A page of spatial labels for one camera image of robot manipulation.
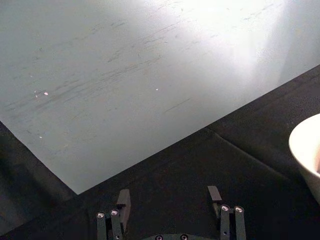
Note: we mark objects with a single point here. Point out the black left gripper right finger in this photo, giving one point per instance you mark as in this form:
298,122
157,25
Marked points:
228,222

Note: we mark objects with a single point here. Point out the roll of white tape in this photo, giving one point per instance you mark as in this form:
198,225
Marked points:
308,152

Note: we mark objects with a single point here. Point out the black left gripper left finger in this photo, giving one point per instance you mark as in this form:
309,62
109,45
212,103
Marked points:
123,210

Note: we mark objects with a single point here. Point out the black table cloth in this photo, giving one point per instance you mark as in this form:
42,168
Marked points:
190,180

